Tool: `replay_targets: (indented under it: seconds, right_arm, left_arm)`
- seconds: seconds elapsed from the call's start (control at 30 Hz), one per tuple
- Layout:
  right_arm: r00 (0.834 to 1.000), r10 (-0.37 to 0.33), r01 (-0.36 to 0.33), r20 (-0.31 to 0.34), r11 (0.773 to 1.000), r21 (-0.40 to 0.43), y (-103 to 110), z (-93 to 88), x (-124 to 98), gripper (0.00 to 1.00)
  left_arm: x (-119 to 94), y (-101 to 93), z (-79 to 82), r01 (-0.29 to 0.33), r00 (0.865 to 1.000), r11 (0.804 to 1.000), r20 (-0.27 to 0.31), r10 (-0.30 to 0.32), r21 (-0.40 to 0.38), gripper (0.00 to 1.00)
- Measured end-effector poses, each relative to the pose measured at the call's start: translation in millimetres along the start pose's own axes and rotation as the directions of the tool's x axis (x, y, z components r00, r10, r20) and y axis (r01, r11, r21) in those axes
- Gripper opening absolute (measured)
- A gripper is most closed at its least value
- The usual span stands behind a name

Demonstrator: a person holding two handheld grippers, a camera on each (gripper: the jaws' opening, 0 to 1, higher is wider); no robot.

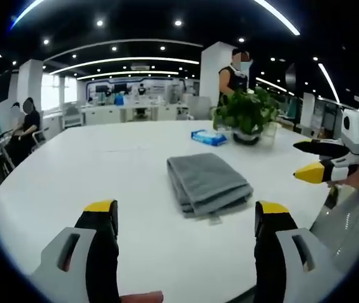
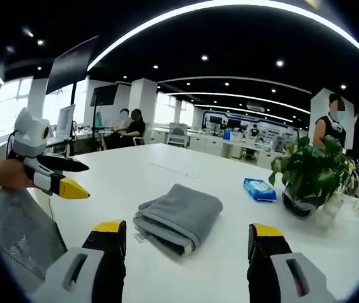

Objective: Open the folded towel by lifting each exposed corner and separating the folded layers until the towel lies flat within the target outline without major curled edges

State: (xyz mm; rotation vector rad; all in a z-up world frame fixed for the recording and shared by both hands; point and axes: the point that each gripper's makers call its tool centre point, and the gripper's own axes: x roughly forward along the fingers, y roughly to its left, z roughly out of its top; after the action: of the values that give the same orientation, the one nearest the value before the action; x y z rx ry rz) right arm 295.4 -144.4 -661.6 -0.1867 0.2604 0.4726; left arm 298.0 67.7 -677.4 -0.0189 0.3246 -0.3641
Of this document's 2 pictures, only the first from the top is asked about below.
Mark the grey towel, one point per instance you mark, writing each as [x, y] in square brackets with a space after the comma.
[206, 183]

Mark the person's left hand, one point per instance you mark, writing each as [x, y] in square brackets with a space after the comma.
[141, 297]

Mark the grey mesh office chair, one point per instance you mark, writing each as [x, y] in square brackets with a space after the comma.
[353, 227]

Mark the green potted plant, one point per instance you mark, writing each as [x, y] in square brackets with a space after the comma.
[246, 110]

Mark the blue wet wipes packet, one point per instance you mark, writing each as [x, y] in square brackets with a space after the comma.
[208, 137]

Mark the row of white office desks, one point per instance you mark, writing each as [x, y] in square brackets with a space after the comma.
[129, 112]

